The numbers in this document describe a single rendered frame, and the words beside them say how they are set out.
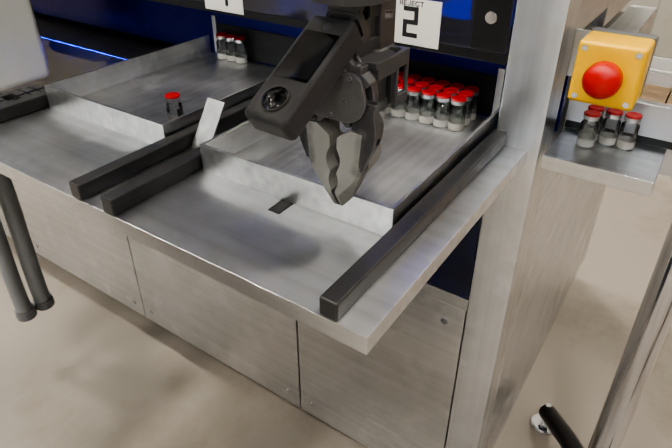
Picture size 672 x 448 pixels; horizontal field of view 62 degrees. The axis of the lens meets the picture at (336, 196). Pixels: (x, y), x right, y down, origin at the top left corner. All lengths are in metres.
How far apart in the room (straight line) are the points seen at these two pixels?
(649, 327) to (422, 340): 0.36
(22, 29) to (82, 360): 0.91
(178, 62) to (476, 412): 0.83
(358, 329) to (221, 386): 1.16
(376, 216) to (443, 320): 0.45
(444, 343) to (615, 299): 1.09
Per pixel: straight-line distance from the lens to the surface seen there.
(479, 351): 0.99
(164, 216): 0.62
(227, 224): 0.59
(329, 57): 0.47
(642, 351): 1.08
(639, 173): 0.77
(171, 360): 1.70
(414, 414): 1.18
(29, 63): 1.35
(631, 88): 0.71
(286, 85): 0.46
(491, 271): 0.88
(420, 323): 1.01
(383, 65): 0.51
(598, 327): 1.90
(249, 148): 0.74
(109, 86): 1.01
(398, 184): 0.65
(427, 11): 0.77
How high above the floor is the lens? 1.20
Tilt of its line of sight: 31 degrees down
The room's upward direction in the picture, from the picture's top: straight up
